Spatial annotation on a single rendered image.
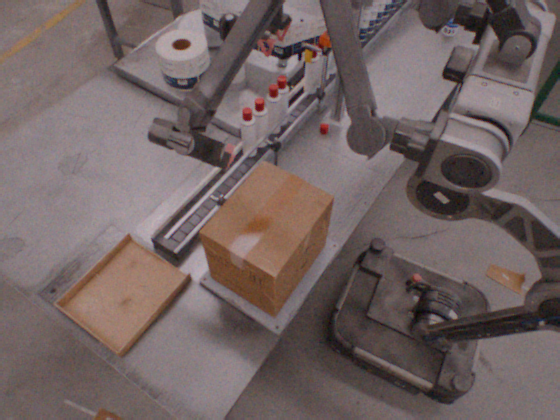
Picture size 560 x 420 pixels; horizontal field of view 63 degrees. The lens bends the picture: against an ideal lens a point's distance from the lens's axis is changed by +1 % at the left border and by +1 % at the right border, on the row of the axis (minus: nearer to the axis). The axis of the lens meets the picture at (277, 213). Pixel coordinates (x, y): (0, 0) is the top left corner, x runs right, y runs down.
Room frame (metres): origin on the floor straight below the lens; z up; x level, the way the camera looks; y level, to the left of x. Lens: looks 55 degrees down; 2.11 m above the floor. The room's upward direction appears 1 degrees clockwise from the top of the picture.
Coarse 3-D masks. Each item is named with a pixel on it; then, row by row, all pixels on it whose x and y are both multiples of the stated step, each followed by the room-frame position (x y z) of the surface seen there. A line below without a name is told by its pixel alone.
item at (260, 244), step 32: (256, 192) 0.75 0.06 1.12; (288, 192) 0.75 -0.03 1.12; (320, 192) 0.76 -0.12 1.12; (224, 224) 0.65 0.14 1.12; (256, 224) 0.65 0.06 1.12; (288, 224) 0.65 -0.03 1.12; (320, 224) 0.69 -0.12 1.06; (224, 256) 0.58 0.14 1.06; (256, 256) 0.55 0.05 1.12; (288, 256) 0.55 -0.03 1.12; (256, 288) 0.53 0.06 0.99; (288, 288) 0.55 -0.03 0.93
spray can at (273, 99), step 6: (270, 90) 1.22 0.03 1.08; (276, 90) 1.22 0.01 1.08; (270, 96) 1.22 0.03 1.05; (276, 96) 1.22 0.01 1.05; (270, 102) 1.21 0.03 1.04; (276, 102) 1.21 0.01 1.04; (270, 108) 1.21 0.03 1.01; (276, 108) 1.21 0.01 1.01; (270, 114) 1.21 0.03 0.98; (276, 114) 1.21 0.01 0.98; (270, 120) 1.21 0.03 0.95; (276, 120) 1.21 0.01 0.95; (270, 126) 1.21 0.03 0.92; (276, 132) 1.21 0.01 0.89
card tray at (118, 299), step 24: (120, 240) 0.74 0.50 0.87; (96, 264) 0.66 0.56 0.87; (120, 264) 0.68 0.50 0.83; (144, 264) 0.68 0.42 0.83; (168, 264) 0.68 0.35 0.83; (72, 288) 0.58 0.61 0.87; (96, 288) 0.59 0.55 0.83; (120, 288) 0.59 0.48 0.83; (144, 288) 0.59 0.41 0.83; (168, 288) 0.59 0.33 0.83; (72, 312) 0.51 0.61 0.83; (96, 312) 0.52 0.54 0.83; (120, 312) 0.52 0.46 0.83; (144, 312) 0.52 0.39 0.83; (96, 336) 0.43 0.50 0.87; (120, 336) 0.44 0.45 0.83
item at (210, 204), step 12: (396, 12) 2.03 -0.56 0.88; (384, 24) 1.93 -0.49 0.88; (372, 36) 1.83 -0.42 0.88; (312, 96) 1.43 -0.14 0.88; (288, 108) 1.36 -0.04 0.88; (300, 108) 1.36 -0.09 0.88; (288, 120) 1.29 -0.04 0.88; (240, 156) 1.10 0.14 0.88; (228, 168) 1.04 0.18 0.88; (240, 168) 1.04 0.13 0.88; (216, 180) 0.99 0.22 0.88; (228, 180) 0.99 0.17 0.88; (240, 180) 0.99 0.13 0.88; (204, 192) 0.93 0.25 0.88; (216, 192) 0.93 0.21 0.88; (228, 192) 0.94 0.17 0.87; (192, 204) 0.88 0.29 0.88; (204, 204) 0.88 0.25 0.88; (216, 204) 0.88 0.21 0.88; (180, 216) 0.83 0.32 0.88; (192, 216) 0.83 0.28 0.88; (204, 216) 0.83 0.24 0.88; (168, 228) 0.78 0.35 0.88; (180, 228) 0.79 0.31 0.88; (192, 228) 0.79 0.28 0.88; (156, 240) 0.74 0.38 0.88; (180, 240) 0.74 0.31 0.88
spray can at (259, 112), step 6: (258, 102) 1.16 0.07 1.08; (258, 108) 1.15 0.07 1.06; (264, 108) 1.17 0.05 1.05; (258, 114) 1.15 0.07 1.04; (264, 114) 1.15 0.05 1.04; (258, 120) 1.14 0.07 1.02; (264, 120) 1.15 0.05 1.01; (258, 126) 1.14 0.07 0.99; (264, 126) 1.15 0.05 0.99; (258, 132) 1.14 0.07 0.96; (264, 132) 1.15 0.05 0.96; (258, 138) 1.14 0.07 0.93; (264, 144) 1.15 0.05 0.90
